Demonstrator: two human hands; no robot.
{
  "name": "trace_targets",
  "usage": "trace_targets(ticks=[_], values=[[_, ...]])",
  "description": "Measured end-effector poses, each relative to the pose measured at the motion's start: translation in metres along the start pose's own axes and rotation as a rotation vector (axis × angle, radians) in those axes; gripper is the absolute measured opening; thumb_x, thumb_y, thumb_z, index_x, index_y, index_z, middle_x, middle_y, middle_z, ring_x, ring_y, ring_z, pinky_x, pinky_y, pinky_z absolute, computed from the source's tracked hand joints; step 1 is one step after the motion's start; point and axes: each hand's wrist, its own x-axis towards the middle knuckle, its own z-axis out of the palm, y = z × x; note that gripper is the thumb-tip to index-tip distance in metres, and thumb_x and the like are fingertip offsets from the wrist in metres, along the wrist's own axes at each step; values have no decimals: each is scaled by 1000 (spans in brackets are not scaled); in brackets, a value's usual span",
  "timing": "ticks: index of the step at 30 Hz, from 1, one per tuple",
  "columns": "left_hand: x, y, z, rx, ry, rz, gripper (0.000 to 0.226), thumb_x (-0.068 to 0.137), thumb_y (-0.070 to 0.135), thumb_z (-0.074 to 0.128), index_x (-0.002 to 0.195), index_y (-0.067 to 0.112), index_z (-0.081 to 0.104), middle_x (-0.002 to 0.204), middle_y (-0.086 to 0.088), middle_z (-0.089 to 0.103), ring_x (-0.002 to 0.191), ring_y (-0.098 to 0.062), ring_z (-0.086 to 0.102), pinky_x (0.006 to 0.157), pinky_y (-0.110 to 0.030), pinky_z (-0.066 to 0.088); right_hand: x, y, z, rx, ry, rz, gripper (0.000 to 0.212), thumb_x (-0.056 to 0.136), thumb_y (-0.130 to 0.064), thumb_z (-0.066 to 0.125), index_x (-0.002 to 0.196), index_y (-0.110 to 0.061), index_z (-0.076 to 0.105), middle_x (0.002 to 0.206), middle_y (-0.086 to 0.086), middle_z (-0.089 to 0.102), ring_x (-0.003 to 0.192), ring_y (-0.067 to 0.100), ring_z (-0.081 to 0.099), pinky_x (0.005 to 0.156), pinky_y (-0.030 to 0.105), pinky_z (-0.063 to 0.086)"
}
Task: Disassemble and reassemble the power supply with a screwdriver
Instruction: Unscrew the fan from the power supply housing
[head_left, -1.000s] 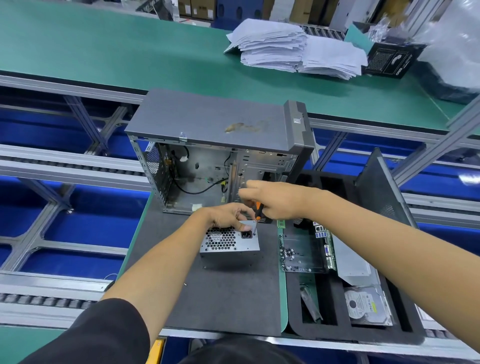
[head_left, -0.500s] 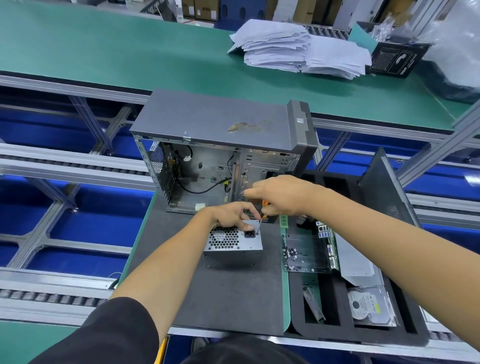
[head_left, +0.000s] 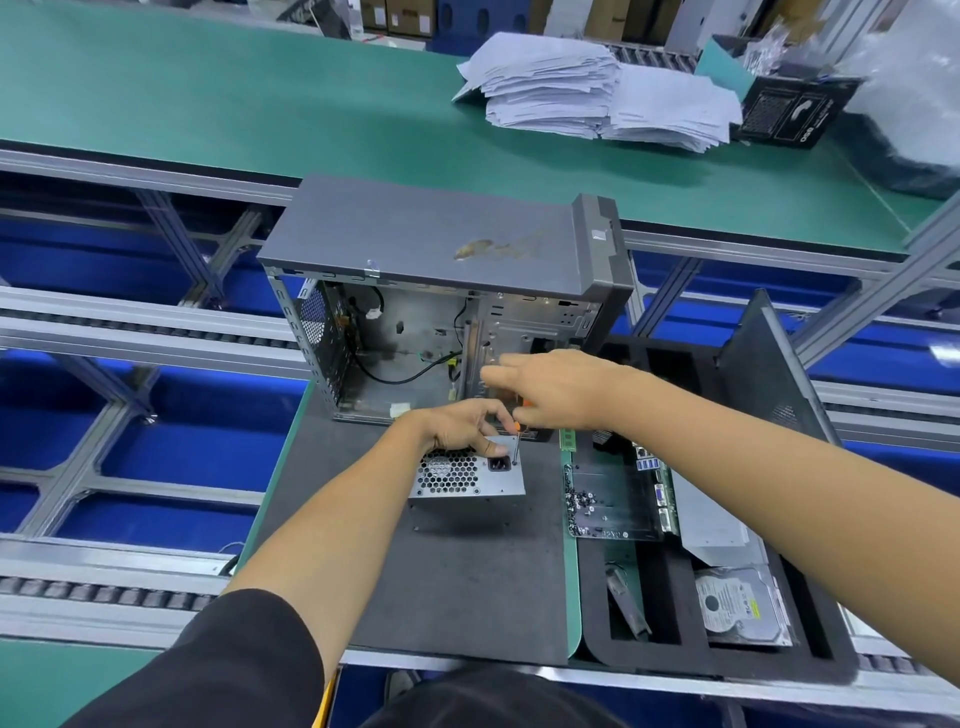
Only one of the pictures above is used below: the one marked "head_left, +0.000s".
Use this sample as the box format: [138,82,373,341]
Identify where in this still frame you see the person's right hand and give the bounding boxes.
[478,346,626,438]

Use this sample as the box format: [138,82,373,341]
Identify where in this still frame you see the person's black shirt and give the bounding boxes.
[58,586,330,728]

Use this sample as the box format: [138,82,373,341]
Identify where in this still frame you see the person's black trousers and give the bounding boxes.
[358,663,633,728]

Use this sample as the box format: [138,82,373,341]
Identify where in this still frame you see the person's left shoe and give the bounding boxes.
[381,666,423,705]

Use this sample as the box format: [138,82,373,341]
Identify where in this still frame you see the clear plastic bag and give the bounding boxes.
[838,0,960,198]

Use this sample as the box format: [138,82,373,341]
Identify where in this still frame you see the person's right forearm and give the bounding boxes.
[600,364,960,644]

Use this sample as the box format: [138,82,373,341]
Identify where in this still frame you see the dark grey foam mat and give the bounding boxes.
[235,379,588,668]

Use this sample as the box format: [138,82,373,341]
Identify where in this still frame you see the clear plastic tray with screws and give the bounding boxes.
[565,453,666,543]

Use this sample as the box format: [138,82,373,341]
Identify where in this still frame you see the silver power supply unit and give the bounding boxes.
[406,433,531,506]

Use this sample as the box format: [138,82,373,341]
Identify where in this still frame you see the grey computer tower case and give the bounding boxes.
[256,174,638,431]

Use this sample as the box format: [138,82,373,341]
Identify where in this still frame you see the black foam tray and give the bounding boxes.
[576,340,861,686]

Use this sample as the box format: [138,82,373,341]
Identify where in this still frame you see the aluminium conveyor frame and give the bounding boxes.
[0,142,960,714]

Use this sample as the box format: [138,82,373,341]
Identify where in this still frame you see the silver optical drive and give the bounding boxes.
[666,466,753,551]

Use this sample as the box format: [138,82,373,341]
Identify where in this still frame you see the yellow box with green button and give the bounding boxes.
[313,666,345,728]

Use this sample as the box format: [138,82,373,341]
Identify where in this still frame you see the dark grey case side panel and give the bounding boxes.
[715,288,843,446]

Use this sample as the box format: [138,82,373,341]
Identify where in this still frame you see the stack of white papers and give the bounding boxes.
[453,31,746,156]

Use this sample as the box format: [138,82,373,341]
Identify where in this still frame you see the silver hard drive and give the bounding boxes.
[693,565,795,651]

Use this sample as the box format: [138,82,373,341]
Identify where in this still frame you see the black cardboard box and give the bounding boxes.
[733,73,866,153]

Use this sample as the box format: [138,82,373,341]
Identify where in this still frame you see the green motherboard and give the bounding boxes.
[561,432,686,546]

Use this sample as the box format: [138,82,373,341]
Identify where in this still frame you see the person's left hand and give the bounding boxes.
[391,396,525,461]

